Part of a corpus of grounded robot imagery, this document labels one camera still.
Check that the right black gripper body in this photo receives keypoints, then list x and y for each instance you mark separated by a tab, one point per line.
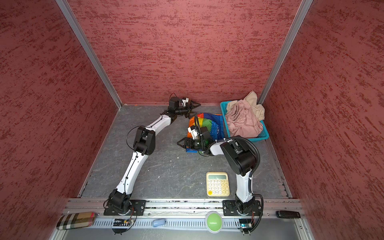
196	143

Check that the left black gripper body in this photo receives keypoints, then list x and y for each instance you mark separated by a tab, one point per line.
185	110

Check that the rainbow striped shorts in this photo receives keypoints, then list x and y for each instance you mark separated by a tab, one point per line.
214	123

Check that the pink shorts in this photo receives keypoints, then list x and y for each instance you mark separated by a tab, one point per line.
241	120

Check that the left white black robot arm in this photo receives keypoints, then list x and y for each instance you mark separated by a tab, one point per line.
119	200

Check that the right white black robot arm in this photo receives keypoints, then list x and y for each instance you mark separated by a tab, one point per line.
243	158

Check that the beige shorts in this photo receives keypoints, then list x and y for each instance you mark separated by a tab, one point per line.
252	99

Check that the cream yellow calculator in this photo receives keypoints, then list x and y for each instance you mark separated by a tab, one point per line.
217	184

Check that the green round push button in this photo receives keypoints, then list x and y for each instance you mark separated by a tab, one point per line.
214	222

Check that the small blue grey eraser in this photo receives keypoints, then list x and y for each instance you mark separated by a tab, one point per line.
158	222

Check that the right small circuit board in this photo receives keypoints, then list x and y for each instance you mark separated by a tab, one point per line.
245	226

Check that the small circuit board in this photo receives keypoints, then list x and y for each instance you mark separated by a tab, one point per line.
120	226
245	226

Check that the left small circuit board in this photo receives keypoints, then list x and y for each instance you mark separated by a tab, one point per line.
120	226

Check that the black remote device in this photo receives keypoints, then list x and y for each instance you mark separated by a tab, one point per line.
288	214

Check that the plaid glasses case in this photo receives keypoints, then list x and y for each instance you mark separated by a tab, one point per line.
76	221

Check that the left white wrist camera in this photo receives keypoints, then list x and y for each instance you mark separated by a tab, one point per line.
176	103

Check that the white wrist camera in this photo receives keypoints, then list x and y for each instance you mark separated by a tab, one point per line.
176	103
194	132

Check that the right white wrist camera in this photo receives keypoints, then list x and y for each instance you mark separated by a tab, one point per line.
194	132

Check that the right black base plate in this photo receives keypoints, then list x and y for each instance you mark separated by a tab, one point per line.
229	207

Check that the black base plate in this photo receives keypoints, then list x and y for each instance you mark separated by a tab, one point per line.
136	208
229	207

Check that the aluminium front rail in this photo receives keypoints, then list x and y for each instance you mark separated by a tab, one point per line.
186	221

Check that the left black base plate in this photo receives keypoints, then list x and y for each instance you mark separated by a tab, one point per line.
136	208

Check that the right aluminium corner post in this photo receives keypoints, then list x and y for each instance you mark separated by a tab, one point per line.
290	37

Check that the aluminium corner post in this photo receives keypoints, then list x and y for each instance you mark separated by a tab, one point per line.
81	36
290	37

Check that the left aluminium corner post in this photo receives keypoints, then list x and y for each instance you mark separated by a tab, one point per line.
81	36

